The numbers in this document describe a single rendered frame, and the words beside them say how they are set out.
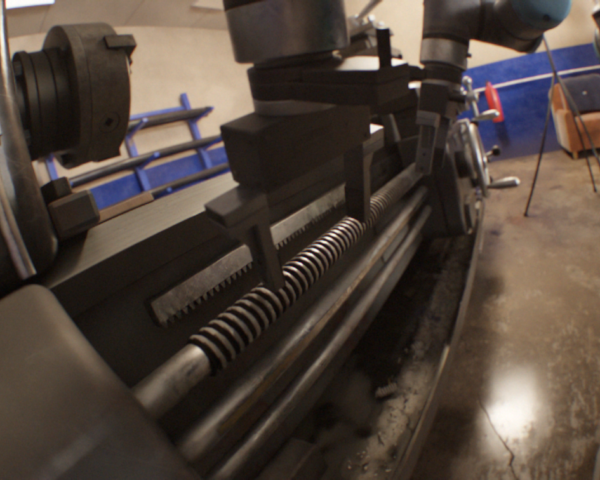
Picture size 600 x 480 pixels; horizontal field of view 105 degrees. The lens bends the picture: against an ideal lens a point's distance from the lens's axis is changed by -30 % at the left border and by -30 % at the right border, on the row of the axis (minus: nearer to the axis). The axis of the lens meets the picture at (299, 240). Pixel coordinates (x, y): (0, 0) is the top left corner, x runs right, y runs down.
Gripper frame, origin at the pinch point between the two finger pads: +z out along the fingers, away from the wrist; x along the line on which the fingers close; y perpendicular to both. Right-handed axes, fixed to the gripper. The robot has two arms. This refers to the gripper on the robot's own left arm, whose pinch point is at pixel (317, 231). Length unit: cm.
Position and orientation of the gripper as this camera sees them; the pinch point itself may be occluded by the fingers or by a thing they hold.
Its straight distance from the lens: 33.2
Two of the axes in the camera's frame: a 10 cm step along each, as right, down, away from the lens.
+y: -6.9, -3.6, 6.3
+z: 1.4, 7.8, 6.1
